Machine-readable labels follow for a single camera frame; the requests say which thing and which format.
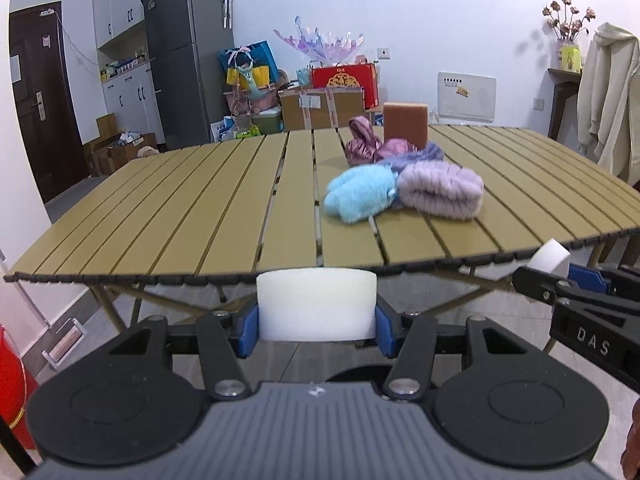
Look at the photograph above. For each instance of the small white sponge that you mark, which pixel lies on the small white sponge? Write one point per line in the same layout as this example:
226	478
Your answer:
550	257

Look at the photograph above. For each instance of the pink basket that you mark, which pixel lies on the pink basket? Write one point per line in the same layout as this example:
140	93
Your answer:
265	102

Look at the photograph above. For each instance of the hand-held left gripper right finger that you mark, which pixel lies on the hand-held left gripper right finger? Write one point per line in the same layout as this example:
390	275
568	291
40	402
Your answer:
386	332

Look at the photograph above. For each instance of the white flat mop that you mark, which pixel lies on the white flat mop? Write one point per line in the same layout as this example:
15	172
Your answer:
62	342

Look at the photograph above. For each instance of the white base cabinet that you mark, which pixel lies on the white base cabinet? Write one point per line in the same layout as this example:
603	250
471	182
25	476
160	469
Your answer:
132	102

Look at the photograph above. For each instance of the white panel with sticker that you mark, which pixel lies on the white panel with sticker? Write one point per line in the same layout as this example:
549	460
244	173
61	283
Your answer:
465	100

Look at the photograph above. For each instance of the grey refrigerator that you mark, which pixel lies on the grey refrigerator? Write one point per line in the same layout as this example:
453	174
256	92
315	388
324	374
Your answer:
187	60

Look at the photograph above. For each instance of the iridescent paper decoration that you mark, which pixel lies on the iridescent paper decoration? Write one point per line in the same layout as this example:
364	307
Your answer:
320	42

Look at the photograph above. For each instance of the dark wooden shelf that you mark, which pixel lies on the dark wooden shelf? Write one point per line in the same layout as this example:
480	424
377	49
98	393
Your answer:
562	100

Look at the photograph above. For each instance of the blue packets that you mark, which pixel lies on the blue packets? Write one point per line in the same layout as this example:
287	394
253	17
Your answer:
222	130

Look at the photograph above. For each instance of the brown sponge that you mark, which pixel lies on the brown sponge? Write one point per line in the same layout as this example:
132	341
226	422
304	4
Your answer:
406	125

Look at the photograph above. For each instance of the black rod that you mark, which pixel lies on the black rod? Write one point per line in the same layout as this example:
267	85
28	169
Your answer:
12	442

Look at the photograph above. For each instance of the red plastic bucket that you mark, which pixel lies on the red plastic bucket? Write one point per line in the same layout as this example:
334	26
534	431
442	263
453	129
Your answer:
15	385

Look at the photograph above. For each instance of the light blue fluffy cloth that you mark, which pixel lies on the light blue fluffy cloth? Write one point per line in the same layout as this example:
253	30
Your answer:
360	192

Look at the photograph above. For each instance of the pink satin scrunchie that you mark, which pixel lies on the pink satin scrunchie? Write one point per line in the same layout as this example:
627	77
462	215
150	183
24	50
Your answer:
365	145

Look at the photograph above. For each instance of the white wall cabinet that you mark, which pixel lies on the white wall cabinet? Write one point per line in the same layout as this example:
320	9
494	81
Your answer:
120	5

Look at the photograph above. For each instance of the open cardboard boxes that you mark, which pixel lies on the open cardboard boxes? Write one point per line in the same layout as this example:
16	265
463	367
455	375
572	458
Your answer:
120	152

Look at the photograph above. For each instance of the tan folding table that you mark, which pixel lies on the tan folding table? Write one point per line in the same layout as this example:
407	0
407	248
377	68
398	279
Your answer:
200	210

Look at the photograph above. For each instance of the white wall socket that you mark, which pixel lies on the white wall socket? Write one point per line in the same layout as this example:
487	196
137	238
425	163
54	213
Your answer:
538	104
384	52

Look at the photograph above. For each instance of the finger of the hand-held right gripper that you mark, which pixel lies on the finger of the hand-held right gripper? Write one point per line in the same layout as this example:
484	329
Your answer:
587	277
537	282

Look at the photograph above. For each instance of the green storage box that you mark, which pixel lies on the green storage box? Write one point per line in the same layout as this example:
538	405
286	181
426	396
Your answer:
267	122

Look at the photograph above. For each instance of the large white sponge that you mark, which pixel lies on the large white sponge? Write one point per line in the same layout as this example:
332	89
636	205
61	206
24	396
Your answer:
315	305

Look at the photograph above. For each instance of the flower vase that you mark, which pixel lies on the flower vase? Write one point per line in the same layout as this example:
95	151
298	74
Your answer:
570	57

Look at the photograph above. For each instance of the dark brown door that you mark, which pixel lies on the dark brown door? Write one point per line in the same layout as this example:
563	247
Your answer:
45	110

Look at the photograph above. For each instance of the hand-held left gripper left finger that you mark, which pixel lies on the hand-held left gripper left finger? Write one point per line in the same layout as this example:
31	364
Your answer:
248	330

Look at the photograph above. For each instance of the yellow gift bag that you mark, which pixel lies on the yellow gift bag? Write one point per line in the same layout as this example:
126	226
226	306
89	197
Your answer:
260	76

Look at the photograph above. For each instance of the dried flower bouquet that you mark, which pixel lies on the dried flower bouquet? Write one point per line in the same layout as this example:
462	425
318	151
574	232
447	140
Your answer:
567	17

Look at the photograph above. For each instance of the blue gift bag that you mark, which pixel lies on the blue gift bag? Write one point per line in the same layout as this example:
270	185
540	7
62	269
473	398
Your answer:
260	55

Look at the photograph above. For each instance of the taped cardboard box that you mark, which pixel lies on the taped cardboard box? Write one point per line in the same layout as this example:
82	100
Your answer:
340	110

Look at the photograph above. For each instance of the cream jacket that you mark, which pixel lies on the cream jacket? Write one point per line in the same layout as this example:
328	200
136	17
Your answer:
610	110

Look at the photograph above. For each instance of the person's right forearm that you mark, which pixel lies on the person's right forearm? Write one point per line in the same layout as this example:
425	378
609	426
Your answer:
632	435

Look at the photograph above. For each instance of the red gift box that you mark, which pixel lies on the red gift box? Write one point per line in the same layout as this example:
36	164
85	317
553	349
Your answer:
345	82

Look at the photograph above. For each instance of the periwinkle fluffy cloth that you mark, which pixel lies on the periwinkle fluffy cloth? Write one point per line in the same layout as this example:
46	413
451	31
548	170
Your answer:
425	155

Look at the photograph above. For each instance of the mauve fluffy cloth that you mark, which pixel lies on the mauve fluffy cloth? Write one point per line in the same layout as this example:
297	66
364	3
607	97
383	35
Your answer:
440	190

